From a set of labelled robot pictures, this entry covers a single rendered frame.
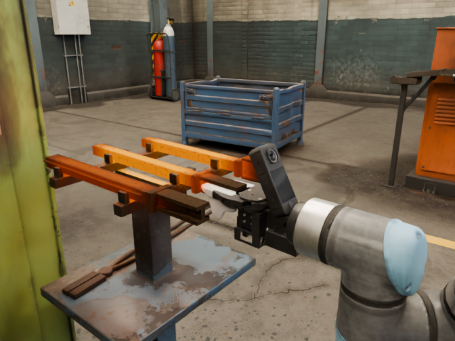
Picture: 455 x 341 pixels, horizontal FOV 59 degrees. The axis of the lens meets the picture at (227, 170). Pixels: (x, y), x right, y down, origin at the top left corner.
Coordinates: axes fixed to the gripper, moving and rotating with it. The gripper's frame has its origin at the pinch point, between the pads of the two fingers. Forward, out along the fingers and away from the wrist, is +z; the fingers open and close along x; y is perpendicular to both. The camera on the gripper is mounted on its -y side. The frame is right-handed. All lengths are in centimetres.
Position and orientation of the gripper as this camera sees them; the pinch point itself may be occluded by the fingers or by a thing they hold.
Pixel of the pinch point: (210, 183)
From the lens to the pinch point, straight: 74.1
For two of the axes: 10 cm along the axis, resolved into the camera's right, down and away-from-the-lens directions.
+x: 6.5, -2.4, 7.2
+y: 0.0, 9.5, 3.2
